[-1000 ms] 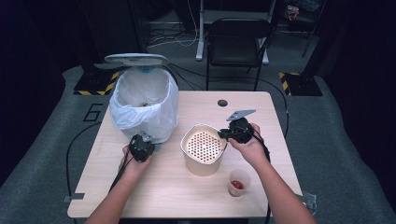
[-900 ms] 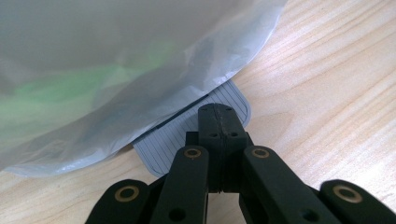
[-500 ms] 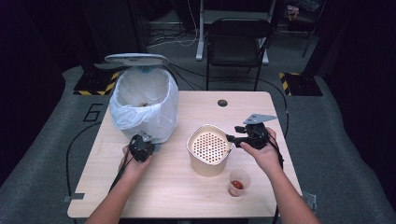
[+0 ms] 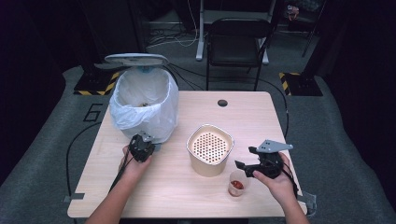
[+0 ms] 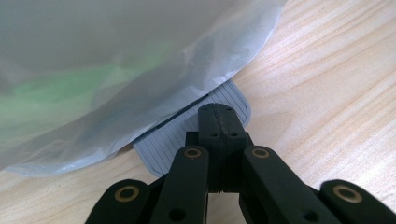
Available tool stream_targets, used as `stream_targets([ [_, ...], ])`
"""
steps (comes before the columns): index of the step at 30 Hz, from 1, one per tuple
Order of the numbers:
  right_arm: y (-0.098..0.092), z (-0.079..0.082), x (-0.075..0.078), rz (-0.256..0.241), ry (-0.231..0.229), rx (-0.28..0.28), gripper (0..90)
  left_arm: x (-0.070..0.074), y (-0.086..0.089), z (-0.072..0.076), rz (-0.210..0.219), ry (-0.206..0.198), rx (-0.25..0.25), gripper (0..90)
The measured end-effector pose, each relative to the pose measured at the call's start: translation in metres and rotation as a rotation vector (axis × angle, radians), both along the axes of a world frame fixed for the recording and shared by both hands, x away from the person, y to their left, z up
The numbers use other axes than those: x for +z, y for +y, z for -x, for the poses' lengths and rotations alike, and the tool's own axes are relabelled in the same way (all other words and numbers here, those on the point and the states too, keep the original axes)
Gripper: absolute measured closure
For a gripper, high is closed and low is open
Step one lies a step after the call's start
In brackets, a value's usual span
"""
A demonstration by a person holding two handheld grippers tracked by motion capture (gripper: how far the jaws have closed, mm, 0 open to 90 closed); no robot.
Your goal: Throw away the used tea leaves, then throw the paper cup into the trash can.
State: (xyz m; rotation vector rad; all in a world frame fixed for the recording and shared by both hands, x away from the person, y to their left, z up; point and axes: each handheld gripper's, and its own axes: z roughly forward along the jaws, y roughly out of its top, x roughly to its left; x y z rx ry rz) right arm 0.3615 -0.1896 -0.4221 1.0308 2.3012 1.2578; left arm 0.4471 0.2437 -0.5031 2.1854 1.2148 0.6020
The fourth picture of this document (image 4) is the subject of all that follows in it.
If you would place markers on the black stand base hazard tape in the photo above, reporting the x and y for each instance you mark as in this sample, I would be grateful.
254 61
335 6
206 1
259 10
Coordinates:
93 84
305 85

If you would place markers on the clear plastic cup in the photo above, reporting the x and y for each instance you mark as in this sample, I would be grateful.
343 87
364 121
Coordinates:
236 192

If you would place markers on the person's right hand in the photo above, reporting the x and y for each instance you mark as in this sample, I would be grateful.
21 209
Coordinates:
281 186

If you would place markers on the beige container with perforated strainer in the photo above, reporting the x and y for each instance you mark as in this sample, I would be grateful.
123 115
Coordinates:
210 168

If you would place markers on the white grey lidded trash bin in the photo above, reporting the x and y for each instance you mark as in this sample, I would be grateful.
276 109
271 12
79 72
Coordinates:
137 59

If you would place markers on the red food pieces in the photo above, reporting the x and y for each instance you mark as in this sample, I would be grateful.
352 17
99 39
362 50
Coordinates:
237 184

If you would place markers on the person's left hand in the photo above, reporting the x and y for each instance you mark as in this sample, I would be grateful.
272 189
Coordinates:
134 168

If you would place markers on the white metal desk frame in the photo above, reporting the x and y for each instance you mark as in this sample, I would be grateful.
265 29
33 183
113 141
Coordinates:
200 37

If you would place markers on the white plastic bin liner bag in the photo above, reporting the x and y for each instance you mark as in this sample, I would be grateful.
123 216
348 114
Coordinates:
158 118

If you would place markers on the grey metal table bracket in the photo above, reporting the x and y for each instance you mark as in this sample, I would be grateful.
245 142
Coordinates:
309 202

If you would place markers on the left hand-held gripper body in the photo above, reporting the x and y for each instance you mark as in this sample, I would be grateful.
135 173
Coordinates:
141 149

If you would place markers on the black folding chair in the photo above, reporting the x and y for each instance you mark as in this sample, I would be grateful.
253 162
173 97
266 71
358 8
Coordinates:
238 43

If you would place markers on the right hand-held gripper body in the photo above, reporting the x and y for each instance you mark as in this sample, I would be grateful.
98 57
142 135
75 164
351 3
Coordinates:
269 165

